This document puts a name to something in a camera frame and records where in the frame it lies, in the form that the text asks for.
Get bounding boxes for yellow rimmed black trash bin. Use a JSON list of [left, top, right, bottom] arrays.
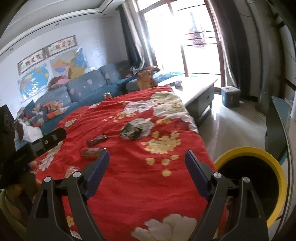
[[214, 147, 287, 227]]

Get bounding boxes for person left hand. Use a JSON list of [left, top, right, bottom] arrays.
[[4, 160, 43, 223]]

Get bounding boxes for purple candy wrapper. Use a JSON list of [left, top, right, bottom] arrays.
[[64, 166, 80, 178]]

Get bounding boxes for colourful patchwork blanket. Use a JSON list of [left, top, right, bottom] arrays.
[[16, 101, 69, 127]]

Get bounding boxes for world map poster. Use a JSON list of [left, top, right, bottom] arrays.
[[18, 64, 51, 101]]

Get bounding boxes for tv cabinet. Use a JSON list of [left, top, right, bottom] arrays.
[[265, 96, 295, 235]]

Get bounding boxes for pile of pink clothes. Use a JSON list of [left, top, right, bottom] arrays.
[[48, 75, 70, 91]]

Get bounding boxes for brown chocolate wrapper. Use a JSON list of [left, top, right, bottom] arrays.
[[86, 133, 108, 147]]

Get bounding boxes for blue sectional sofa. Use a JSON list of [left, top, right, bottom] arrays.
[[14, 63, 185, 149]]

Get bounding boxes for red floral table cloth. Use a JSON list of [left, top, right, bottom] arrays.
[[37, 86, 214, 240]]

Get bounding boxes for china map poster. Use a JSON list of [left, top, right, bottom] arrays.
[[50, 47, 89, 77]]

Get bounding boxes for yellow cushion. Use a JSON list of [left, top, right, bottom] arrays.
[[68, 66, 85, 80]]

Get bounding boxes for red drink can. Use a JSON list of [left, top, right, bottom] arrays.
[[103, 92, 112, 100]]

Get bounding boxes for crumpled green snack packet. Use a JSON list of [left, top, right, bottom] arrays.
[[119, 123, 142, 141]]

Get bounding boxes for small blue storage stool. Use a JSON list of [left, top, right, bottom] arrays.
[[221, 86, 241, 108]]

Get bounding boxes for dark left curtain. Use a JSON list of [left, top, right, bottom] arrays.
[[117, 1, 145, 69]]

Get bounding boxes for dark curtain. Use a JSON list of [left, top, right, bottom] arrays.
[[117, 1, 145, 69], [210, 1, 258, 102]]

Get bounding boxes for grey standing air conditioner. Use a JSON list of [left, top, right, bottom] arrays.
[[235, 1, 284, 115]]

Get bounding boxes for dark right curtain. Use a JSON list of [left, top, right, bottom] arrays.
[[210, 1, 258, 102]]

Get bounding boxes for left calligraphy frame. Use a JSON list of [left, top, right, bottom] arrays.
[[18, 48, 46, 75]]

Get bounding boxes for calligraphy frame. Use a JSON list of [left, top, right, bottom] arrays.
[[46, 36, 77, 57], [18, 48, 46, 75]]

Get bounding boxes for right calligraphy frame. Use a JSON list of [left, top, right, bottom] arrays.
[[46, 36, 77, 57]]

